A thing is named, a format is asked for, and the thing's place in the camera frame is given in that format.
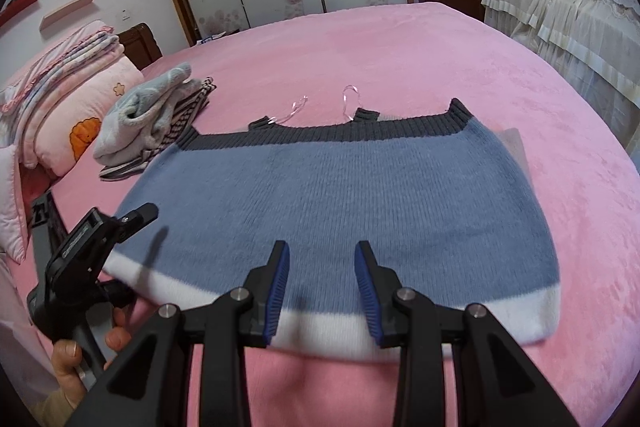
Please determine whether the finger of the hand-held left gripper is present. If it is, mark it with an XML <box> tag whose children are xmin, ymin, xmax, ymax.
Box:
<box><xmin>116</xmin><ymin>203</ymin><xmax>160</xmax><ymax>235</ymax></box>

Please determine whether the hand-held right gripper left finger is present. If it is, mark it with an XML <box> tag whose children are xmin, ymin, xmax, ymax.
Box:
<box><xmin>65</xmin><ymin>241</ymin><xmax>291</xmax><ymax>427</ymax></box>

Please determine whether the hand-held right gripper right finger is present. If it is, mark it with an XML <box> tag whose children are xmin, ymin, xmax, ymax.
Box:
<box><xmin>354</xmin><ymin>241</ymin><xmax>581</xmax><ymax>427</ymax></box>

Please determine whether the colour-block knit sweater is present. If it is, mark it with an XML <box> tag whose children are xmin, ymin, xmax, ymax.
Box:
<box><xmin>102</xmin><ymin>98</ymin><xmax>561</xmax><ymax>354</ymax></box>

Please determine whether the person's left forearm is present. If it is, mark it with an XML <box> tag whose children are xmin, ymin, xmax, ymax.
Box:
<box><xmin>34</xmin><ymin>389</ymin><xmax>78</xmax><ymax>425</ymax></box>

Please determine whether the pile of folded clothes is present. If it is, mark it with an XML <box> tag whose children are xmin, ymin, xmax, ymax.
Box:
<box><xmin>98</xmin><ymin>77</ymin><xmax>219</xmax><ymax>182</ymax></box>

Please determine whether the person's left hand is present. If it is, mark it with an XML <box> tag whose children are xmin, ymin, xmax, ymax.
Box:
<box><xmin>50</xmin><ymin>306</ymin><xmax>132</xmax><ymax>410</ymax></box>

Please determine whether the pale pink pillow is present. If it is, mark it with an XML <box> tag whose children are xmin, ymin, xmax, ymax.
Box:
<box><xmin>0</xmin><ymin>146</ymin><xmax>29</xmax><ymax>266</ymax></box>

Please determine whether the grey knit garment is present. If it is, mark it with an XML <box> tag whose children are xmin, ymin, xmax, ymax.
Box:
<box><xmin>93</xmin><ymin>62</ymin><xmax>194</xmax><ymax>168</ymax></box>

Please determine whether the pink printed pillow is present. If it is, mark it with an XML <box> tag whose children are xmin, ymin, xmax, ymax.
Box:
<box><xmin>14</xmin><ymin>56</ymin><xmax>146</xmax><ymax>178</ymax></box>

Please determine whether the wooden headboard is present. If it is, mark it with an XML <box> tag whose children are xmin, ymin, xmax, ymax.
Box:
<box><xmin>116</xmin><ymin>23</ymin><xmax>165</xmax><ymax>70</ymax></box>

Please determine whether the striped folded quilt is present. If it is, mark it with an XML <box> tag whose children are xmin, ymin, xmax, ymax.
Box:
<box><xmin>0</xmin><ymin>20</ymin><xmax>126</xmax><ymax>116</ymax></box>

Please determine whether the clear plastic hanger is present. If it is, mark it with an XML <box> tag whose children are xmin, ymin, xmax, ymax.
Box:
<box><xmin>265</xmin><ymin>94</ymin><xmax>310</xmax><ymax>126</ymax></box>
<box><xmin>341</xmin><ymin>85</ymin><xmax>363</xmax><ymax>124</ymax></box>

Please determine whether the pink fleece blanket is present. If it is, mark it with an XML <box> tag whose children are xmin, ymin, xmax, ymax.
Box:
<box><xmin>0</xmin><ymin>1</ymin><xmax>640</xmax><ymax>427</ymax></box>

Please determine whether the cream lace covered furniture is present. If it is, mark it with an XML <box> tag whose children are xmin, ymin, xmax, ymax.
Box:
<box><xmin>480</xmin><ymin>0</ymin><xmax>640</xmax><ymax>144</ymax></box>

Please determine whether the pink wall shelf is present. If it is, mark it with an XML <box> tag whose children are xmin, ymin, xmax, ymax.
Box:
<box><xmin>40</xmin><ymin>0</ymin><xmax>101</xmax><ymax>32</ymax></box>

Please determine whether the red wall shelf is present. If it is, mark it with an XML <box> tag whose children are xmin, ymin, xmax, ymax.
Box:
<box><xmin>0</xmin><ymin>0</ymin><xmax>46</xmax><ymax>28</ymax></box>

